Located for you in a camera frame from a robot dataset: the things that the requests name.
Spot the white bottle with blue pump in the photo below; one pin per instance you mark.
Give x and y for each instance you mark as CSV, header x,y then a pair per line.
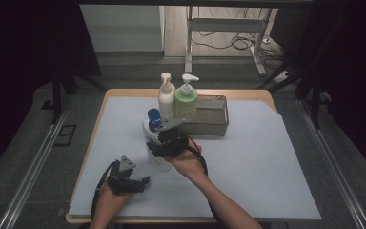
x,y
154,127

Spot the white power strip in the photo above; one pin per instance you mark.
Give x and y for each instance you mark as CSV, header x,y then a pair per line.
x,y
282,77

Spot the person's right hand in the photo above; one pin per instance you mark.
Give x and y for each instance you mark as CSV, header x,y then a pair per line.
x,y
187,162

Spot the aluminium rail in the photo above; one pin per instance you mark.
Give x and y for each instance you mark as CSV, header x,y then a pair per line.
x,y
333,165
31,171

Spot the green bottle with white pump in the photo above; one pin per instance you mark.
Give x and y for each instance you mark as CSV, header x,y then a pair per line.
x,y
186,101

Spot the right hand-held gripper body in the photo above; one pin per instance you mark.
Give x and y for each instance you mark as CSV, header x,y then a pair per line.
x,y
171,140

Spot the white panel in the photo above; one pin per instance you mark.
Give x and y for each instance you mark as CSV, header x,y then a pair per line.
x,y
120,28

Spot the white desk frame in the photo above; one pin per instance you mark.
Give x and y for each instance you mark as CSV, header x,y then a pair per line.
x,y
225,25

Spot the cream pump bottle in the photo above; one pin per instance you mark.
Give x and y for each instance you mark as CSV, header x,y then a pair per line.
x,y
166,98

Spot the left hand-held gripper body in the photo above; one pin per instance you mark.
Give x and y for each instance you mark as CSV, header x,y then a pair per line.
x,y
122,179

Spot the person's left hand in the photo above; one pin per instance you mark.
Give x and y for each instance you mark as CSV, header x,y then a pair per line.
x,y
109,206

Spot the black metal stand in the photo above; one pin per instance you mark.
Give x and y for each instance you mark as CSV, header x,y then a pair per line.
x,y
314,95
57,95

